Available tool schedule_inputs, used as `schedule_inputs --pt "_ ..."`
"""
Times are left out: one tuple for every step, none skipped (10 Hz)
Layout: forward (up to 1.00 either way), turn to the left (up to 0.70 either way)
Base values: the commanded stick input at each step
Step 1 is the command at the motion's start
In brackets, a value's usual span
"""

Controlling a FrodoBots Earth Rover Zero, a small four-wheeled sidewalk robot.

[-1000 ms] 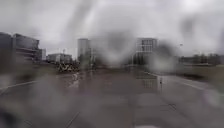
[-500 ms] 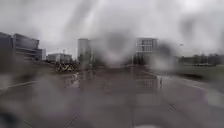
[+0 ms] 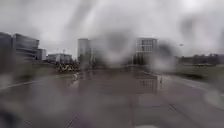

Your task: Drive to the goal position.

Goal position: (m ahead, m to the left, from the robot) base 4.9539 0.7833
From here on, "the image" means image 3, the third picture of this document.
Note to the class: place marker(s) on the reddish wet asphalt path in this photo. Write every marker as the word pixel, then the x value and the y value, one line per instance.
pixel 110 100

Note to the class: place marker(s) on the large white grid-window building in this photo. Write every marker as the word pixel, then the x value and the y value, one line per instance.
pixel 146 45

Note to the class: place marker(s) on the low pale building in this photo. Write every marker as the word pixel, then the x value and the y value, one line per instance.
pixel 60 57

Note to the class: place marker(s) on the grass strip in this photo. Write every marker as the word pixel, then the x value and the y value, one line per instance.
pixel 33 70

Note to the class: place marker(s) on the grey asphalt road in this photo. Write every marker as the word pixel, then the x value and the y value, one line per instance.
pixel 196 88

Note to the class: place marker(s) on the dark glass building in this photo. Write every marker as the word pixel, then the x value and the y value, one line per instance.
pixel 25 46

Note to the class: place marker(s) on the white painted lines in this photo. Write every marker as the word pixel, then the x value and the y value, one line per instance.
pixel 23 83

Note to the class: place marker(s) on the row of dark trees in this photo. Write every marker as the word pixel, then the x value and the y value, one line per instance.
pixel 203 59

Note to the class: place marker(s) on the green grass field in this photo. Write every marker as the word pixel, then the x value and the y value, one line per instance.
pixel 203 70

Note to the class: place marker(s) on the short post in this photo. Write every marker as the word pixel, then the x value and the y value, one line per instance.
pixel 161 81

